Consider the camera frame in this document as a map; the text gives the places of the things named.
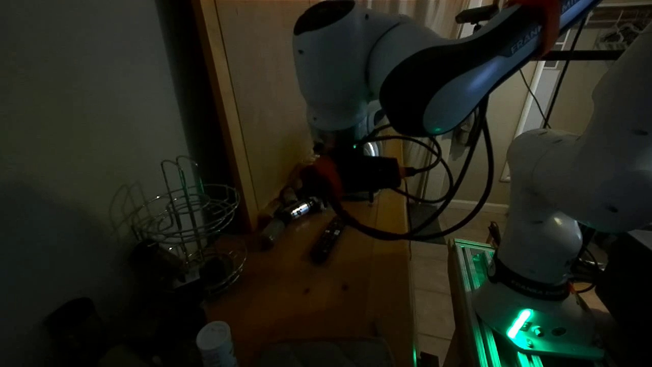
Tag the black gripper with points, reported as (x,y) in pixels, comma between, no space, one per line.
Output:
(366,173)

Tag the black remote control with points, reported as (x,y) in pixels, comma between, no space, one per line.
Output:
(326,241)

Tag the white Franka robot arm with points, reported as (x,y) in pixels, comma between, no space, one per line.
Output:
(583,169)

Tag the small dark jars cluster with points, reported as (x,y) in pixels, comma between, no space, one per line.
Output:
(294,210)

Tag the white cup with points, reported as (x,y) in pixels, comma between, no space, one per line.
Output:
(216,345)

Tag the black metal bar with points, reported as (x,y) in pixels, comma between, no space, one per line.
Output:
(592,54)

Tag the plywood board with frame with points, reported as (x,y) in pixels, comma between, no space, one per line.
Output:
(265,103)

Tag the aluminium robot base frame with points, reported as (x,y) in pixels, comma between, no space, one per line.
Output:
(501,318)

